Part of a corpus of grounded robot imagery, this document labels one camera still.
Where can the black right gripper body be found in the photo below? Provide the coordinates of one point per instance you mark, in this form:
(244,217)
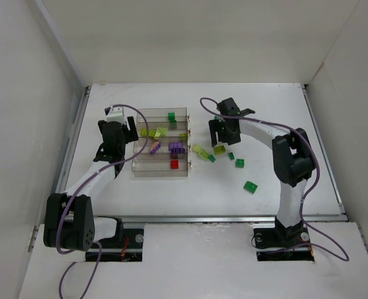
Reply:
(221,131)

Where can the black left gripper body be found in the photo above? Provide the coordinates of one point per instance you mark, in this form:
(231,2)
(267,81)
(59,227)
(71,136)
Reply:
(115,125)

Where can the small green lego sloped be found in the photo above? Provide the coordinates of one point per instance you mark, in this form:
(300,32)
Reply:
(231,156)

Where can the small dark green lego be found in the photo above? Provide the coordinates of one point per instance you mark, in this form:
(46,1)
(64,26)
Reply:
(211,158)

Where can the pale lime lego 2x2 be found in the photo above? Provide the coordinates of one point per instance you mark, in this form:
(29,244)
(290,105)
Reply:
(196,148)
(160,132)

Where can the lime lego long brick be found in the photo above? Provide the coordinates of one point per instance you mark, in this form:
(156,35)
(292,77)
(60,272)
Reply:
(203,154)

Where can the green lego 2x2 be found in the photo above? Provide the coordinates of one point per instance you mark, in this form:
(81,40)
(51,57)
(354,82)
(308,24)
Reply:
(240,163)

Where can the green lego small block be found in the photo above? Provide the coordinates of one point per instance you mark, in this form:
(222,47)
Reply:
(171,116)

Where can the purple arch lego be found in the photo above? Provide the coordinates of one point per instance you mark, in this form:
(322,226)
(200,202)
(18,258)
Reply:
(176,148)

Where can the red lego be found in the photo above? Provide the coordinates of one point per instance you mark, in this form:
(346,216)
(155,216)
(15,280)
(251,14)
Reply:
(174,164)

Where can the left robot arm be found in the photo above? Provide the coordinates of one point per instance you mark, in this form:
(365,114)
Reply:
(70,224)

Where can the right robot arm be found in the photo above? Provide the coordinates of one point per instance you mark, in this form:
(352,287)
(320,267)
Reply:
(293,164)

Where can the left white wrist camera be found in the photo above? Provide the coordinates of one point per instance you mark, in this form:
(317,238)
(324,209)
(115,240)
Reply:
(115,114)

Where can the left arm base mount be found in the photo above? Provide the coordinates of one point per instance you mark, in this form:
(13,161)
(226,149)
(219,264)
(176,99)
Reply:
(127,246)

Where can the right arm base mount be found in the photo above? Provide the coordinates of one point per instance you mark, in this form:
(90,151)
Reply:
(273,246)

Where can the aluminium rail front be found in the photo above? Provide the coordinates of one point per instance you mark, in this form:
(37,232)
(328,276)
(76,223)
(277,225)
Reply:
(225,219)

